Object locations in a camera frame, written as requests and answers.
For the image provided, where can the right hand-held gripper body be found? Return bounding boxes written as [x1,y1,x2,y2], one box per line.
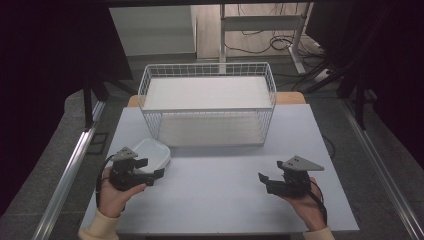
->
[265,155,325,198]

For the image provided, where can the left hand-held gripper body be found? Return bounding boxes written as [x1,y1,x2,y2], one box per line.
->
[108,146,156,192]

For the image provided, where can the white plastic container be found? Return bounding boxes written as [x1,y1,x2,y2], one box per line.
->
[131,138,172,175]

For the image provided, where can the person's left hand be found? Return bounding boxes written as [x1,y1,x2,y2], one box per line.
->
[98,166,148,219]

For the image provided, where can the person's right hand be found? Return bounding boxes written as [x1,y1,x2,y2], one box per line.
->
[280,176,328,232]

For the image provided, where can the black stand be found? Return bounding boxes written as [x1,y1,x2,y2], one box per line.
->
[301,59,368,131]
[82,74,138,132]

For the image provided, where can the white power strip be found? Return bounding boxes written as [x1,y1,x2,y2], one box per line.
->
[312,68,335,83]

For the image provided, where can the dark curtain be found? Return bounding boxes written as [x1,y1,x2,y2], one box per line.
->
[304,0,424,169]
[0,0,135,216]

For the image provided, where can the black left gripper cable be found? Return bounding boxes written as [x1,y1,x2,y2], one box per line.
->
[95,154,116,208]

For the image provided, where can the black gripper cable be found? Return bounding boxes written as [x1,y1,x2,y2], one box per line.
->
[308,181,329,225]
[95,154,116,208]

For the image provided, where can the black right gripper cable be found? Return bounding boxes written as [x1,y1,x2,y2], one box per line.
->
[308,181,329,225]

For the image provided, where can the black floor frame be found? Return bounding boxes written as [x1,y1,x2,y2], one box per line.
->
[86,132,110,156]

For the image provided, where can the metal floor rail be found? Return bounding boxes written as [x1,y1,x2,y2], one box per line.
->
[339,97,424,240]
[30,99,108,240]

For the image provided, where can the white wire basket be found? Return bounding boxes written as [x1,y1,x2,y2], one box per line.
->
[137,61,278,148]

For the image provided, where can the black floor cables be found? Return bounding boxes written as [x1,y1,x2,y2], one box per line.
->
[223,31,323,58]

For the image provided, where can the white desk frame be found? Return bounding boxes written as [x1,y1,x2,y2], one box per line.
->
[218,2,315,75]

